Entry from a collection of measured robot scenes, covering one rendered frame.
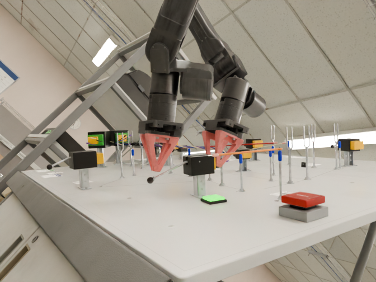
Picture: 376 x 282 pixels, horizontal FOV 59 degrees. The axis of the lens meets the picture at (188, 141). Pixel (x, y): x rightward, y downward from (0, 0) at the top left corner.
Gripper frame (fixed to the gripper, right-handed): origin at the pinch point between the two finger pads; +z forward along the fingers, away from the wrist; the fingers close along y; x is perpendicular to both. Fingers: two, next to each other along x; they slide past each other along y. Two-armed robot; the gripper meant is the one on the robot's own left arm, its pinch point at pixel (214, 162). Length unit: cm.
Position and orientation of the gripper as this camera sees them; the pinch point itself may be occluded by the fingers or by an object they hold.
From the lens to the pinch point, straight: 75.2
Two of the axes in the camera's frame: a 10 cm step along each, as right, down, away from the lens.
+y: -4.7, -0.2, 8.8
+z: -2.9, 9.5, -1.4
